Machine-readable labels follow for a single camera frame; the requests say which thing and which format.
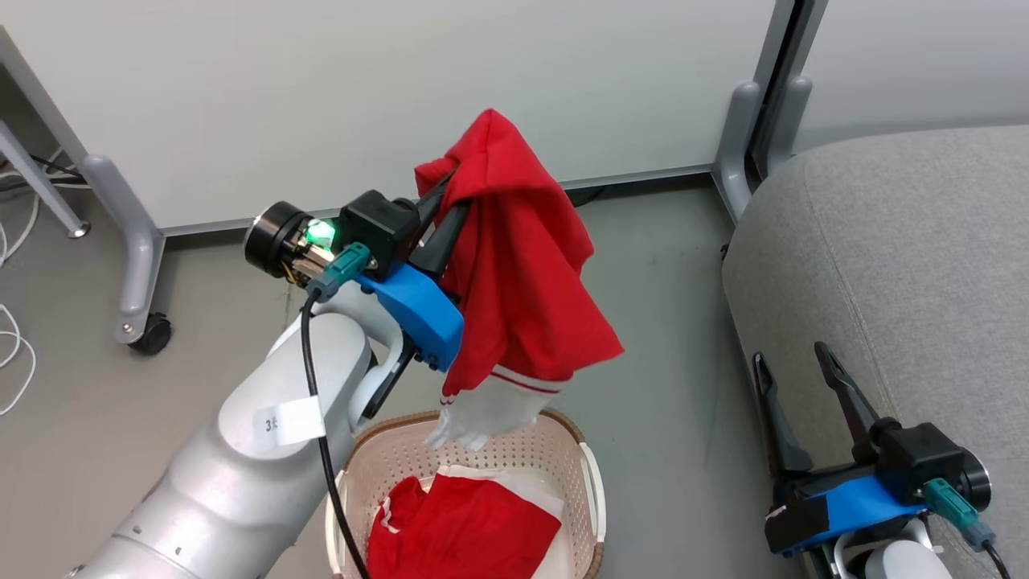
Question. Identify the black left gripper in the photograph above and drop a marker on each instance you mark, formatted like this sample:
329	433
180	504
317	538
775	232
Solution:
374	225

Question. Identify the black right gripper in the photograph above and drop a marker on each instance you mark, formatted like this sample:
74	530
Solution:
920	458

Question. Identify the red shirt with white cuff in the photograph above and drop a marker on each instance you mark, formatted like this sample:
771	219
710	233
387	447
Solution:
522	281

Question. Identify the red white garment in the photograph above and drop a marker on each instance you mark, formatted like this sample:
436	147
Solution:
462	531

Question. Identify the cream perforated laundry basket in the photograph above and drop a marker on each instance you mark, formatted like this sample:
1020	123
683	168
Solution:
555	466

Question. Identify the wide white partition panel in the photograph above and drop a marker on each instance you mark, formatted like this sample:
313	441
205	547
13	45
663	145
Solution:
402	96

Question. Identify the grey fabric sofa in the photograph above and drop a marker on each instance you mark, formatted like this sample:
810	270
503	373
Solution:
900	281

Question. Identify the white paper tag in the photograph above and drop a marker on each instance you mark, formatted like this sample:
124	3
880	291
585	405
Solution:
293	420

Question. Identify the grey partition leg with caster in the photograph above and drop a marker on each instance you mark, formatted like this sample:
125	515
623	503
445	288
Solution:
141	257

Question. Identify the black caster wheel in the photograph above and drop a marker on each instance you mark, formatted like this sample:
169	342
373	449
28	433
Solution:
153	335

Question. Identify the narrow white partition panel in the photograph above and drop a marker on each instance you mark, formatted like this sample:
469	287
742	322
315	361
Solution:
924	64

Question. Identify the grey metal table leg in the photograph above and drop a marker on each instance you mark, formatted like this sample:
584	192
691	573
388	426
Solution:
40	185

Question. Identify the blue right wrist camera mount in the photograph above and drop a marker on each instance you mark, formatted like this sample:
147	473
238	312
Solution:
860	503

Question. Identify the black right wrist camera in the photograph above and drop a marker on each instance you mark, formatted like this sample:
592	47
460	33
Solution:
796	527

